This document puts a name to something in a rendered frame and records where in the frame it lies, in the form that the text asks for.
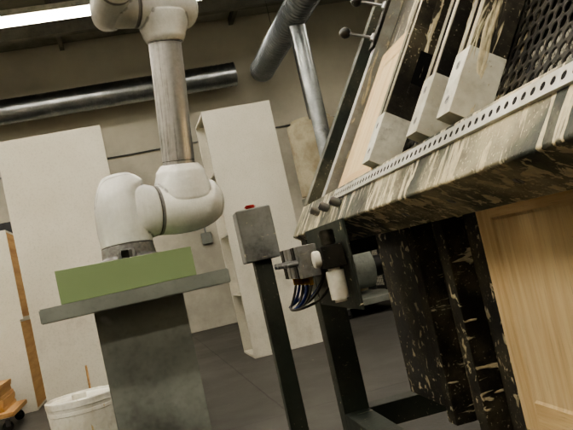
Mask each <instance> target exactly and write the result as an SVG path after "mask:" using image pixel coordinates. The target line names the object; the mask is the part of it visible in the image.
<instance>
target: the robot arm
mask: <svg viewBox="0 0 573 430"><path fill-rule="evenodd" d="M90 14H91V18H92V21H93V23H94V25H95V26H96V27H97V28H98V29H99V30H101V31H104V32H113V31H116V30H118V29H139V30H140V32H141V34H142V36H143V39H144V41H145V42H146V44H147V45H148V48H149V55H150V63H151V70H152V78H153V92H154V99H155V107H156V114H157V120H158V128H159V142H160V149H161V157H162V164H163V166H161V167H160V168H159V169H158V171H157V173H156V178H155V183H154V186H150V185H146V184H143V182H142V179H141V178H139V177H138V176H137V175H135V174H131V173H129V172H120V173H115V174H113V175H110V176H107V177H104V178H103V179H102V180H101V181H100V183H99V186H98V189H97V191H96V193H95V202H94V213H95V226H96V232H97V235H98V239H99V242H100V245H101V256H102V262H107V261H112V260H117V259H126V258H130V257H135V256H140V255H144V254H150V253H158V252H156V250H155V246H154V244H153V238H154V237H156V236H158V235H177V234H183V233H188V232H192V231H196V230H201V229H203V228H205V227H207V226H209V225H210V224H213V223H214V222H216V221H217V220H218V219H219V218H220V217H221V216H222V214H223V210H224V196H223V192H222V190H221V189H220V187H219V186H218V185H217V183H215V182H214V181H213V180H211V179H208V177H207V175H206V173H205V169H204V168H203V166H202V165H200V164H199V163H198V162H195V161H194V147H193V139H192V131H191V124H190V117H189V109H188V95H187V85H186V77H185V69H184V62H183V54H182V44H181V43H182V42H183V40H184V39H185V36H186V31H187V29H189V28H190V27H191V26H192V25H193V24H194V23H195V22H196V19H197V17H198V4H197V1H196V0H90ZM102 262H100V263H102Z"/></svg>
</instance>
